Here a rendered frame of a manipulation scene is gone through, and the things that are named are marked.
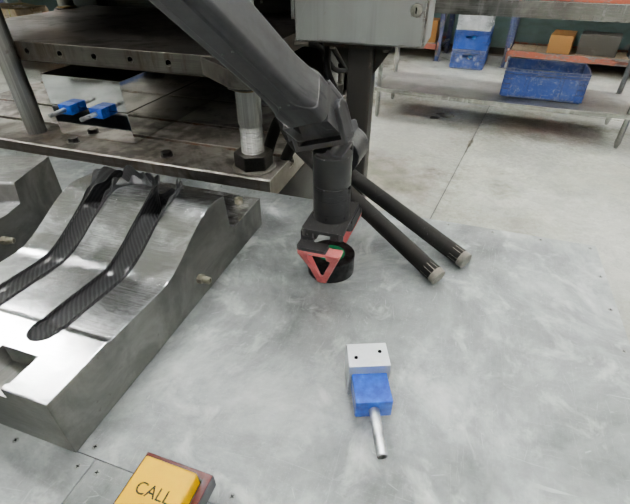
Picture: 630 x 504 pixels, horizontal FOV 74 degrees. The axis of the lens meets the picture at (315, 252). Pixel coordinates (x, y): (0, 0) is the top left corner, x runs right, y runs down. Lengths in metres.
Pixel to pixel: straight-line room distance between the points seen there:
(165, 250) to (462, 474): 0.47
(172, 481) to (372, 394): 0.23
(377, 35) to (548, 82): 2.97
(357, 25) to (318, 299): 0.63
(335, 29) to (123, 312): 0.77
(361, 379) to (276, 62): 0.37
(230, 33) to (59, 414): 0.41
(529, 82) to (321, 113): 3.43
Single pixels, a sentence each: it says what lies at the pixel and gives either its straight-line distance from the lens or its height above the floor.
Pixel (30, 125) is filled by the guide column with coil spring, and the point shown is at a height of 0.81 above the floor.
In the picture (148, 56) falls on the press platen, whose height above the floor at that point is 1.03.
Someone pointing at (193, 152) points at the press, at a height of 0.79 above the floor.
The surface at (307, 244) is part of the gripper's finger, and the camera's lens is 0.63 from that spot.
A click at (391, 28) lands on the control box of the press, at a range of 1.04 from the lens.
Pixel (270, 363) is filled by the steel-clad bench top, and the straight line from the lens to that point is 0.59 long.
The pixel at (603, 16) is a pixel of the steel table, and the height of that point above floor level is 0.87.
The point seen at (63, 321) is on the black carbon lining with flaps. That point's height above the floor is 0.88.
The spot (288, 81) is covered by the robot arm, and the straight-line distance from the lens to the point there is 0.50.
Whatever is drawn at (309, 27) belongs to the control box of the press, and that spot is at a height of 1.10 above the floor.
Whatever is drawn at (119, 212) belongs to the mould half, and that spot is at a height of 0.92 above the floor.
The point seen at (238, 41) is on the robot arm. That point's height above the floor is 1.18.
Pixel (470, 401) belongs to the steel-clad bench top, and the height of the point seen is 0.80.
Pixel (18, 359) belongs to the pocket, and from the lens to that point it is 0.61.
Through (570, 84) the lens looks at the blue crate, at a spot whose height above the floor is 0.39.
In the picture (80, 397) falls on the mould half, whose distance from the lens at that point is 0.55.
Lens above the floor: 1.26
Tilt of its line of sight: 36 degrees down
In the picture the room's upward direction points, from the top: straight up
